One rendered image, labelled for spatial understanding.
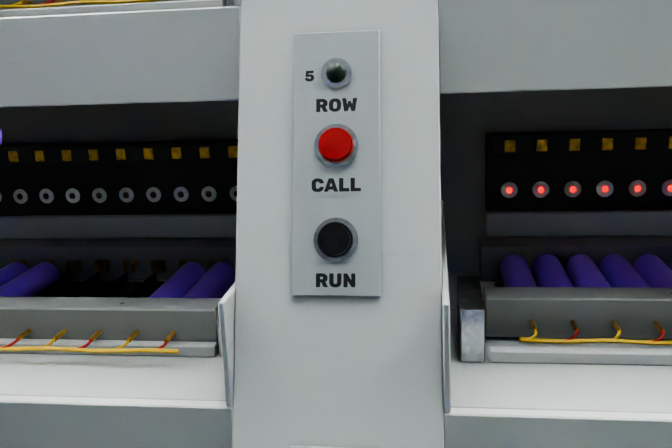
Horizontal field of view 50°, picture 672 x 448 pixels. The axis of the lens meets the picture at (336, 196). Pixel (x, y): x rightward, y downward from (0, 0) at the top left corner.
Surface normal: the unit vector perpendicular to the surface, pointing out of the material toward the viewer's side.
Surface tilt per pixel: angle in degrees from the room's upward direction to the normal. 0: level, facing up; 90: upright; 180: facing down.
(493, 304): 109
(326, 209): 90
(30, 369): 20
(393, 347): 90
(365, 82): 90
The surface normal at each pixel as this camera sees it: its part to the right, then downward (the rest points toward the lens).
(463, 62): -0.13, 0.22
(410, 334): -0.14, -0.11
